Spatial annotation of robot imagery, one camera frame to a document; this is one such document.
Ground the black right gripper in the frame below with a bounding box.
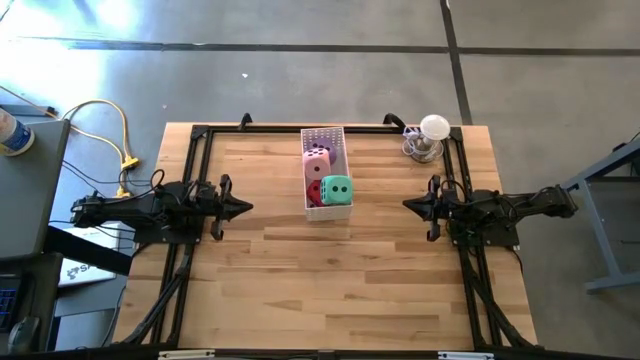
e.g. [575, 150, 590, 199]
[402, 175, 459, 242]

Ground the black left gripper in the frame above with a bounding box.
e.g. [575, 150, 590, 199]
[196, 174, 254, 242]

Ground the large red foam die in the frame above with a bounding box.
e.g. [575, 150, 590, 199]
[305, 179, 324, 207]

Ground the large pink foam die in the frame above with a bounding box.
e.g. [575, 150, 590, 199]
[302, 147, 332, 181]

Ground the large green foam die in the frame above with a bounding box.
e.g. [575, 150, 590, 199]
[319, 173, 355, 206]

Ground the large purple foam die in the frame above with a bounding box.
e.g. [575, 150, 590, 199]
[309, 142, 339, 166]

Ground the white mushroom table lamp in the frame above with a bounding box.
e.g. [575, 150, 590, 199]
[409, 113, 452, 164]

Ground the white perforated basket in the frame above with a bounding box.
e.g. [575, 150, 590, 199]
[299, 125, 354, 223]

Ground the black desk crossbar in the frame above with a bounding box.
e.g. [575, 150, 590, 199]
[44, 225, 134, 277]

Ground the white printed box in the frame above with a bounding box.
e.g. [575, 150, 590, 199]
[57, 222, 124, 289]

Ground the grey side desk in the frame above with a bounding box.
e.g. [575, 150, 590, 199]
[0, 117, 71, 262]

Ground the white bottle blue label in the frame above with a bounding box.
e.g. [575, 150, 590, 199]
[0, 107, 36, 157]

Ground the grey computer mouse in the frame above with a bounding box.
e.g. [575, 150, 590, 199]
[7, 315, 41, 354]

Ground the backlit black keyboard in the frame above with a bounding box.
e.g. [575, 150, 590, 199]
[0, 285, 21, 332]

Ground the white coiled lamp cable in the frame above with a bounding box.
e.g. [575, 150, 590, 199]
[402, 125, 426, 157]

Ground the black aluminium table frame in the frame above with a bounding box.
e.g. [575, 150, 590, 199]
[112, 122, 539, 351]

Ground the yellow power cable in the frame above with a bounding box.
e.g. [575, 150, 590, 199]
[59, 98, 142, 196]

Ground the white front bracket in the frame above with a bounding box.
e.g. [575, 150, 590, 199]
[158, 349, 216, 360]
[438, 351, 495, 360]

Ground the grey-blue table frame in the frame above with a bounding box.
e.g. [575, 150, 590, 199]
[562, 138, 640, 295]

